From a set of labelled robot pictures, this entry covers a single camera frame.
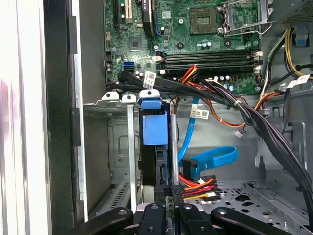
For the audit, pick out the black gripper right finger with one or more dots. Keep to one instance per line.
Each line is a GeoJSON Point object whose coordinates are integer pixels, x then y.
{"type": "Point", "coordinates": [195, 225]}

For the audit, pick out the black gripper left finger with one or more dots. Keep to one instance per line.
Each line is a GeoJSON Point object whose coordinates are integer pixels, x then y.
{"type": "Point", "coordinates": [154, 222]}

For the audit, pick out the hard disk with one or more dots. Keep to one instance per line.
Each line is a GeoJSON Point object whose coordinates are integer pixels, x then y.
{"type": "Point", "coordinates": [155, 129]}

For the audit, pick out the grey metal disk bay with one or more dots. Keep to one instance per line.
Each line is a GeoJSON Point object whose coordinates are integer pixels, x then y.
{"type": "Point", "coordinates": [117, 147]}

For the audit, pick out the black RAM slot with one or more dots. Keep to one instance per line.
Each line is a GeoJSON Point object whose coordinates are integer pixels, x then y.
{"type": "Point", "coordinates": [220, 65]}
{"type": "Point", "coordinates": [232, 71]}
{"type": "Point", "coordinates": [207, 58]}
{"type": "Point", "coordinates": [207, 52]}

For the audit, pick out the long black expansion slot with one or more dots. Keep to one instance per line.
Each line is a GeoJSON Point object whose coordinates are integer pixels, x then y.
{"type": "Point", "coordinates": [147, 19]}

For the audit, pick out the short black expansion slot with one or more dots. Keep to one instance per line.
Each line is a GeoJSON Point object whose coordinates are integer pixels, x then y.
{"type": "Point", "coordinates": [118, 14]}

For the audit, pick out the beige expansion slot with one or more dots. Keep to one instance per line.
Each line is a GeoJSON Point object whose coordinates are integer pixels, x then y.
{"type": "Point", "coordinates": [128, 12]}

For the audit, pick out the grey metal PC case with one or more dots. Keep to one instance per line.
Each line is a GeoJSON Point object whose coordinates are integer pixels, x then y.
{"type": "Point", "coordinates": [220, 137]}

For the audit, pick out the blue board data port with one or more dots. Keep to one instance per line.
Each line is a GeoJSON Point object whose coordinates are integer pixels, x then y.
{"type": "Point", "coordinates": [128, 64]}

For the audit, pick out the green motherboard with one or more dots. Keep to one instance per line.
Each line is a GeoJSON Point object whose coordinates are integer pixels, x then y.
{"type": "Point", "coordinates": [193, 39]}

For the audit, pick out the square chipset chip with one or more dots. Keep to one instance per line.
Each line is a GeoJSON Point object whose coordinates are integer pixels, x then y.
{"type": "Point", "coordinates": [203, 20]}

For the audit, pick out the blue plastic case latch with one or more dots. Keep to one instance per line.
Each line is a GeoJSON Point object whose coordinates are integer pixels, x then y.
{"type": "Point", "coordinates": [300, 39]}

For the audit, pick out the CPU socket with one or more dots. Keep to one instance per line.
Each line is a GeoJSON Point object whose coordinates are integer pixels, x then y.
{"type": "Point", "coordinates": [244, 13]}

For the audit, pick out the grey perforated power supply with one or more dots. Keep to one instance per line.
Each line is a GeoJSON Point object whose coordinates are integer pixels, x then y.
{"type": "Point", "coordinates": [293, 12]}

